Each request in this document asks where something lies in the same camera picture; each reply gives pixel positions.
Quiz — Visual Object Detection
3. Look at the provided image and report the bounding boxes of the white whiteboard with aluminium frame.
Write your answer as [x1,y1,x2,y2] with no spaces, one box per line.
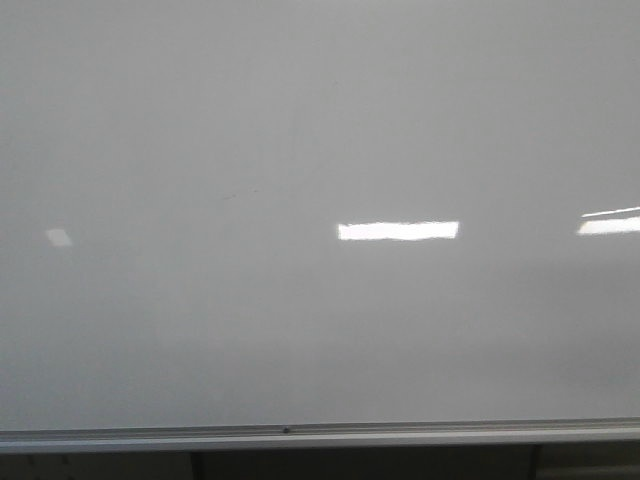
[1,1,639,454]

